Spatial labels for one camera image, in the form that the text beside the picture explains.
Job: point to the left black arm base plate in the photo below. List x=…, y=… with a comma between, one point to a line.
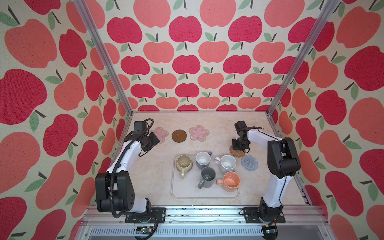
x=156, y=215

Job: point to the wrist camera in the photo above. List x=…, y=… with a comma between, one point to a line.
x=240, y=126
x=139, y=126

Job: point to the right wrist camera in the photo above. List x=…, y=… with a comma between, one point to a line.
x=240, y=126

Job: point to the pink flower coaster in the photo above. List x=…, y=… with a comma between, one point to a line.
x=161, y=134
x=199, y=133

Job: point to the left aluminium frame post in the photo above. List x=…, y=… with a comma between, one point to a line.
x=90, y=24

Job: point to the salmon pink ceramic mug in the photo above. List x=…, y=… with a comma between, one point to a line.
x=230, y=181

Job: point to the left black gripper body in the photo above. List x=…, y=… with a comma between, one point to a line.
x=151, y=140

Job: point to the brown wooden round coaster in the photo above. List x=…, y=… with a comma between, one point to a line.
x=179, y=136

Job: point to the white ceramic mug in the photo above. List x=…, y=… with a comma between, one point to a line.
x=227, y=163

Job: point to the cream ceramic mug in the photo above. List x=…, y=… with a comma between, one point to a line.
x=184, y=164

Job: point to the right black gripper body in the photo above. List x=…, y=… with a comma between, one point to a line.
x=238, y=145

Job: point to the beige rectangular tray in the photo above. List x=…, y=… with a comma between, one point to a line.
x=187, y=188

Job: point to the aluminium frame post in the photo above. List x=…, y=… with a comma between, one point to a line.
x=90, y=24
x=319, y=24

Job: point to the lavender ceramic mug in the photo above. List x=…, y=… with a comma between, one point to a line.
x=203, y=159

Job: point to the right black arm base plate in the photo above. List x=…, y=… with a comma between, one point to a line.
x=262, y=215

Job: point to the right aluminium frame post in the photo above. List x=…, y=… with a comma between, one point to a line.
x=319, y=24

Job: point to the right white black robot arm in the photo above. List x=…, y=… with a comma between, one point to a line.
x=283, y=163

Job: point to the tan rattan round coaster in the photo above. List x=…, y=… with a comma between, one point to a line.
x=236, y=153

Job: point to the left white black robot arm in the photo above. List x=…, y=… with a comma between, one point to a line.
x=114, y=189

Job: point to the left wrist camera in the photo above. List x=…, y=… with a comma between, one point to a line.
x=139, y=126

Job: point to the front aluminium frame rail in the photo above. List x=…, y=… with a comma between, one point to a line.
x=208, y=223

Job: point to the dark grey ceramic mug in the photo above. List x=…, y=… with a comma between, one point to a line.
x=208, y=176

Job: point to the grey woven round coaster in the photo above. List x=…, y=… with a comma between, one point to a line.
x=249, y=163

